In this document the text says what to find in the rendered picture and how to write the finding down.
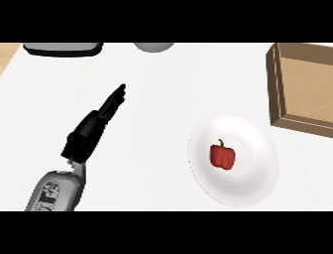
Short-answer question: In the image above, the white plate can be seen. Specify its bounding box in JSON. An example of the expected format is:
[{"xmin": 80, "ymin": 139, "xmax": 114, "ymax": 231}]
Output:
[{"xmin": 187, "ymin": 111, "xmax": 280, "ymax": 209}]

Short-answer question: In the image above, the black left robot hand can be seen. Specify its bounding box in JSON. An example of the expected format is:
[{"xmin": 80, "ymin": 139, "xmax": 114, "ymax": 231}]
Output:
[{"xmin": 60, "ymin": 83, "xmax": 126, "ymax": 165}]

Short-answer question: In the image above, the black and grey appliance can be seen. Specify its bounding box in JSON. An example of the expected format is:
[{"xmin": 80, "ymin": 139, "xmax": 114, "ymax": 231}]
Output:
[{"xmin": 21, "ymin": 43, "xmax": 104, "ymax": 59}]

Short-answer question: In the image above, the open cardboard box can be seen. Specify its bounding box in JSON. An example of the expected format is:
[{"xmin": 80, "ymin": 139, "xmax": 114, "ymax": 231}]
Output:
[{"xmin": 263, "ymin": 43, "xmax": 333, "ymax": 143}]

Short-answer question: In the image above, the red bell pepper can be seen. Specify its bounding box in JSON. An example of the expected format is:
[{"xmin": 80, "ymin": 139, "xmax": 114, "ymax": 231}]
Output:
[{"xmin": 209, "ymin": 138, "xmax": 237, "ymax": 172}]

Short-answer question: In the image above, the grey round object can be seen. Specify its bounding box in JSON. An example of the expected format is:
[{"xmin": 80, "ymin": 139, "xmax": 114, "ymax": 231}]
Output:
[{"xmin": 132, "ymin": 43, "xmax": 175, "ymax": 54}]

